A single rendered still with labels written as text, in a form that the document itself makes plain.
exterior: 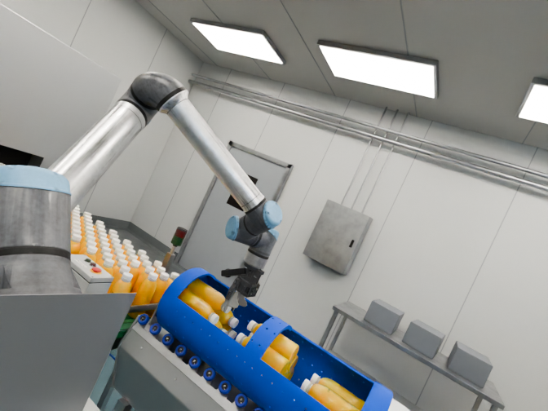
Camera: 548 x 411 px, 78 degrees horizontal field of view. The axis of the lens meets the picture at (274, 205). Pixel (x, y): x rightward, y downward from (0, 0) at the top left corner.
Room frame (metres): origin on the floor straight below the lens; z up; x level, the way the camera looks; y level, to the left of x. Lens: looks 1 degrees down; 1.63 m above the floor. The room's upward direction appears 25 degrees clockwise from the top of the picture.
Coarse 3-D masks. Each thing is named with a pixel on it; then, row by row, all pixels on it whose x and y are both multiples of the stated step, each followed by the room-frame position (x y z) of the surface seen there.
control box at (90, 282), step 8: (72, 256) 1.32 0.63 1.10; (80, 256) 1.36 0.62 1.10; (72, 264) 1.27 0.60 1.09; (80, 264) 1.28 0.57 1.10; (88, 264) 1.32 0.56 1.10; (96, 264) 1.35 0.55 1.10; (80, 272) 1.25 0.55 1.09; (88, 272) 1.25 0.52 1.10; (96, 272) 1.28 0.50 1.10; (104, 272) 1.31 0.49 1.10; (80, 280) 1.24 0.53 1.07; (88, 280) 1.22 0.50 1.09; (96, 280) 1.24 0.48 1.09; (104, 280) 1.27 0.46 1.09; (112, 280) 1.30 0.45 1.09; (88, 288) 1.23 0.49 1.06; (96, 288) 1.26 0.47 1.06; (104, 288) 1.29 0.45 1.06
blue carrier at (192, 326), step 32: (224, 288) 1.48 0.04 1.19; (160, 320) 1.33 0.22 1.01; (192, 320) 1.24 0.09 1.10; (256, 320) 1.43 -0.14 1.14; (224, 352) 1.17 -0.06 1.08; (256, 352) 1.13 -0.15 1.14; (320, 352) 1.27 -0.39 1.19; (256, 384) 1.11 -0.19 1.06; (288, 384) 1.06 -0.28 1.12; (352, 384) 1.23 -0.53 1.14
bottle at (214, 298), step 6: (192, 282) 1.42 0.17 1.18; (198, 282) 1.42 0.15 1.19; (204, 282) 1.43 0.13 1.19; (192, 288) 1.40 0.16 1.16; (198, 288) 1.40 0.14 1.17; (204, 288) 1.39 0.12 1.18; (210, 288) 1.40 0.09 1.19; (198, 294) 1.39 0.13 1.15; (204, 294) 1.38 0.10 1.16; (210, 294) 1.37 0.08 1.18; (216, 294) 1.37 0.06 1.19; (222, 294) 1.39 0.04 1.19; (210, 300) 1.36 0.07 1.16; (216, 300) 1.36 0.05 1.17; (222, 300) 1.36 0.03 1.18; (216, 306) 1.35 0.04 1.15; (222, 306) 1.35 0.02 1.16
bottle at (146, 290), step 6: (144, 282) 1.49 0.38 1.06; (150, 282) 1.49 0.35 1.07; (156, 282) 1.52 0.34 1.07; (144, 288) 1.48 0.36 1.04; (150, 288) 1.49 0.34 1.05; (138, 294) 1.49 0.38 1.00; (144, 294) 1.48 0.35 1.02; (150, 294) 1.49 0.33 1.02; (138, 300) 1.48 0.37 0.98; (144, 300) 1.48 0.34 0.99; (150, 300) 1.51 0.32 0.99; (132, 312) 1.48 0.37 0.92; (138, 312) 1.48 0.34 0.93; (144, 312) 1.51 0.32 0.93
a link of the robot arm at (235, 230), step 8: (232, 216) 1.26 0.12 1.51; (232, 224) 1.24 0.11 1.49; (240, 224) 1.22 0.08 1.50; (232, 232) 1.23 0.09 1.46; (240, 232) 1.23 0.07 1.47; (248, 232) 1.21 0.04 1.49; (232, 240) 1.25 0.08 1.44; (240, 240) 1.25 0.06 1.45; (248, 240) 1.26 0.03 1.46; (256, 240) 1.28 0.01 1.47
